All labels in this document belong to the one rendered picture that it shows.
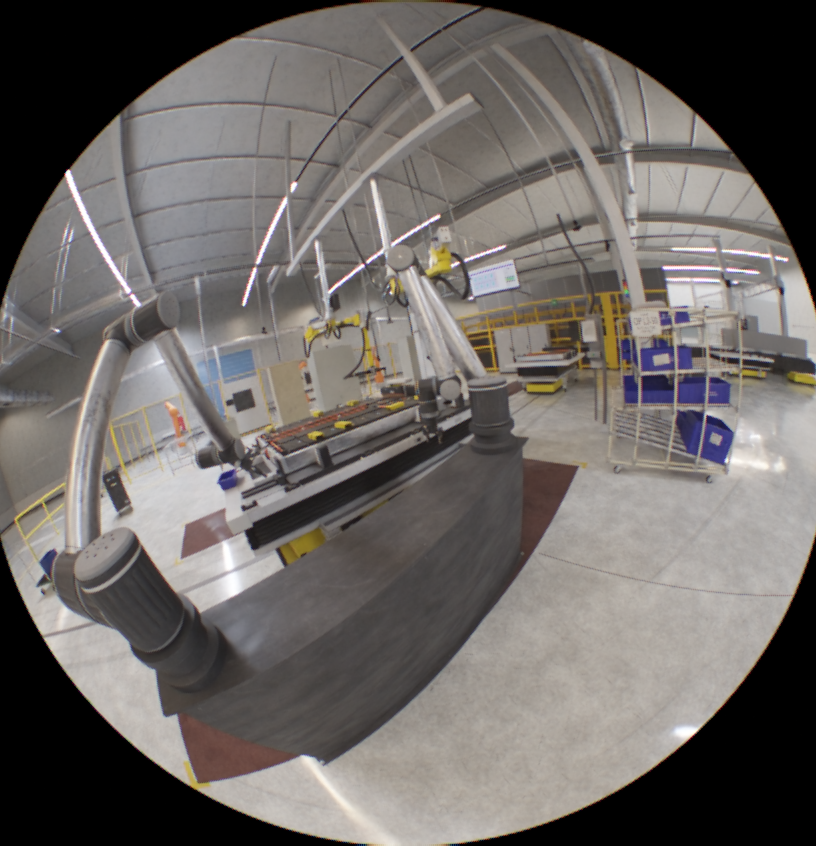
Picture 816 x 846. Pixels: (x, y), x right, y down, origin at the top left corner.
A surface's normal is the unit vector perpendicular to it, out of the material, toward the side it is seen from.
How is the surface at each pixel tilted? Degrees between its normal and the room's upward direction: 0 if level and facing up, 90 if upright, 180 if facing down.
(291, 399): 90
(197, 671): 23
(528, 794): 0
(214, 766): 0
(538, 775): 0
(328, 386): 90
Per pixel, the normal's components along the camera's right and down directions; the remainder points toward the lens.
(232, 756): -0.18, -0.95
